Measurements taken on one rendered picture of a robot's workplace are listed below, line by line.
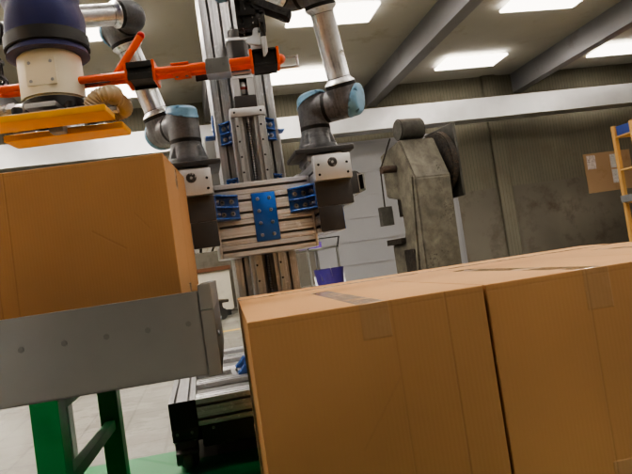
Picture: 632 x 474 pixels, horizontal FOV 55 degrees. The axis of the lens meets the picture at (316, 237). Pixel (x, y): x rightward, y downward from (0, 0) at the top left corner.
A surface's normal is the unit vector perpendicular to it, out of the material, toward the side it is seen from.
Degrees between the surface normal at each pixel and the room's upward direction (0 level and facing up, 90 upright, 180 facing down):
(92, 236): 90
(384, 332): 90
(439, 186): 92
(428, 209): 92
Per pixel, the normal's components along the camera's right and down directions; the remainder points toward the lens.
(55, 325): 0.15, -0.06
